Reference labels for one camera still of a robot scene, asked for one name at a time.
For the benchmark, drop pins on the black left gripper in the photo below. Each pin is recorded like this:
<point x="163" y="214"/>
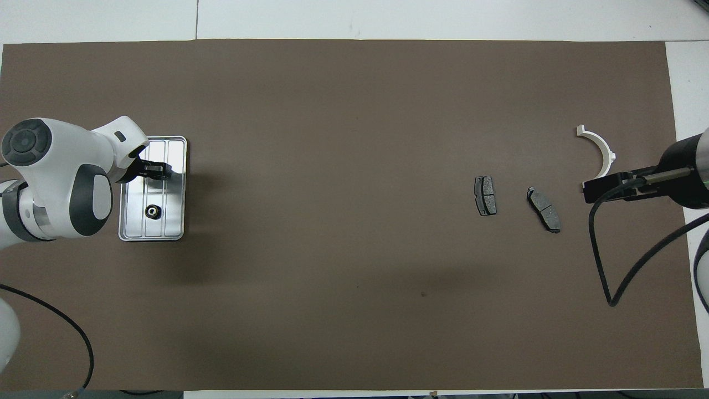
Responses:
<point x="128" y="169"/>

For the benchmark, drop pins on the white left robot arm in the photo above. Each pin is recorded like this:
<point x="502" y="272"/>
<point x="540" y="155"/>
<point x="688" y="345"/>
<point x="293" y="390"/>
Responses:
<point x="61" y="177"/>

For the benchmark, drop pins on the brown table mat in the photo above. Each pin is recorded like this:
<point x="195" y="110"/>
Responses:
<point x="354" y="310"/>

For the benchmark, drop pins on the long curved brake pad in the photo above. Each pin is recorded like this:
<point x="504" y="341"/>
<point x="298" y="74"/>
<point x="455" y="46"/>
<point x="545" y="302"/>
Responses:
<point x="544" y="209"/>

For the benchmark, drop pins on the silver metal ribbed tray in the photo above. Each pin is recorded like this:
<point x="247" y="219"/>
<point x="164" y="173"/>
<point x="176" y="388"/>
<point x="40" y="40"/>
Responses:
<point x="174" y="194"/>

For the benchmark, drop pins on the short dark brake pad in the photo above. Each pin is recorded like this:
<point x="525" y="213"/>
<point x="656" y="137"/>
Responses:
<point x="486" y="195"/>

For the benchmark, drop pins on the black bearing gear white centre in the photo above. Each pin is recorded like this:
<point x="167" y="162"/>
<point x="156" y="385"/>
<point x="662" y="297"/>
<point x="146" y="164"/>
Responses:
<point x="152" y="211"/>

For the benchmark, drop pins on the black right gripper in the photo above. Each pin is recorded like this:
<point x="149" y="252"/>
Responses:
<point x="615" y="188"/>

